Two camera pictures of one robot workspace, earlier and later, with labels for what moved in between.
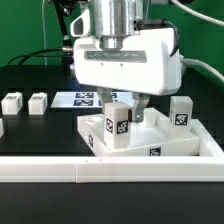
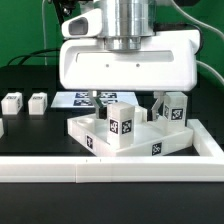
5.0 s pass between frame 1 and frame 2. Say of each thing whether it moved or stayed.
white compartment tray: moved
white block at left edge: stayed
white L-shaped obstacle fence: stayed
